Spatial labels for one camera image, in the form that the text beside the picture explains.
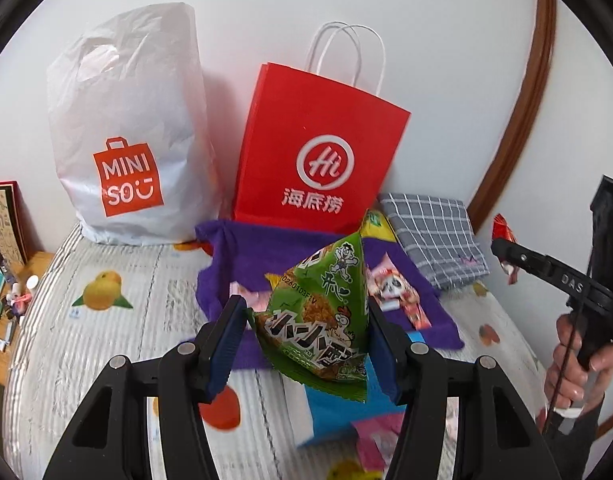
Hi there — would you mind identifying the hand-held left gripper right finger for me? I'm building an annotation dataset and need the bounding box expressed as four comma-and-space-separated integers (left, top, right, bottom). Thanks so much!
366, 299, 567, 480

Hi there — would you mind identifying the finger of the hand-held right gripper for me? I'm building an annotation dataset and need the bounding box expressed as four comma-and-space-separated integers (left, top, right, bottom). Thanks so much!
491, 239, 594, 306

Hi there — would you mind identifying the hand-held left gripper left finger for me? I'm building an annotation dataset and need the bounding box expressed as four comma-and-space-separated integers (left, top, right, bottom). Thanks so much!
41, 295, 248, 480

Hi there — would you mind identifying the red orange snack packet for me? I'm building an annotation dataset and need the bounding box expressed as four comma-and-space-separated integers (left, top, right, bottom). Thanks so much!
403, 305, 432, 331

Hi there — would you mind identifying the pink sachet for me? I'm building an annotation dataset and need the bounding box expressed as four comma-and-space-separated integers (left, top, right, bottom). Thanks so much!
230, 282, 272, 311

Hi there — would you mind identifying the panda print snack packet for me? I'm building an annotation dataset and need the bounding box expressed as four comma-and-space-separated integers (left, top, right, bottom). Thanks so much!
369, 255, 422, 311

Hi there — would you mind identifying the green triangular snack packet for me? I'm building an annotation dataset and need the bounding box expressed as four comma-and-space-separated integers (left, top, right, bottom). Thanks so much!
246, 230, 369, 405

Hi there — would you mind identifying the pale pink snack packet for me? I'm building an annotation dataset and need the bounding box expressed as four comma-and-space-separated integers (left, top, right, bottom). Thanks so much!
351, 417, 404, 473

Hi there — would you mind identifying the purple fabric tray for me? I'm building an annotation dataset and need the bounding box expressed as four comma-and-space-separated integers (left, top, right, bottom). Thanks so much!
195, 220, 466, 371

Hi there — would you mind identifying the person's right forearm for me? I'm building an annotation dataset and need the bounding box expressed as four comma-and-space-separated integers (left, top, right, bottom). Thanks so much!
539, 400, 607, 480

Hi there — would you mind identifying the person's right hand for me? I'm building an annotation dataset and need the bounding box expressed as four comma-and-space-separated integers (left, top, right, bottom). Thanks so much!
543, 312, 613, 416

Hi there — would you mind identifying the blue tissue pack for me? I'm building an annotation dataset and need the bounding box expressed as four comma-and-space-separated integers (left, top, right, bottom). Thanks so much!
296, 385, 409, 448

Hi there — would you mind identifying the grey checked folded cloth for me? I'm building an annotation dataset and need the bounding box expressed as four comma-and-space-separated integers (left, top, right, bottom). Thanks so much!
379, 192, 491, 291

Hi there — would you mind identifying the yellow green chip bag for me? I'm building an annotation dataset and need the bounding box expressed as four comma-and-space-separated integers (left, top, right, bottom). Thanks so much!
362, 210, 399, 246

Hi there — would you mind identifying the wooden side table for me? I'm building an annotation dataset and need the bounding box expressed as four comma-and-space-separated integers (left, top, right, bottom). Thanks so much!
0, 250, 54, 388

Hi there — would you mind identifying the red paper bag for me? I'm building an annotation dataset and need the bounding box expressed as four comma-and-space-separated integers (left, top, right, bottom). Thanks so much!
231, 22, 412, 235

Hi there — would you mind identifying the patterned brown book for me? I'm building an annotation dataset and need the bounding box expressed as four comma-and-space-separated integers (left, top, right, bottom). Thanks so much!
0, 180, 30, 268

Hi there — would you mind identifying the white plastic bag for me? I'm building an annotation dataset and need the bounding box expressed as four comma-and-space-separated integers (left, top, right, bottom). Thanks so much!
46, 2, 222, 246

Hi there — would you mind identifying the black cable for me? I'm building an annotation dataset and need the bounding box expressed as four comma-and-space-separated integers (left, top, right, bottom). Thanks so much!
541, 230, 599, 436

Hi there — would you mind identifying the brown wooden door frame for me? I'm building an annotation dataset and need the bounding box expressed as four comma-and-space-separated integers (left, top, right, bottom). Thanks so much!
466, 0, 558, 233

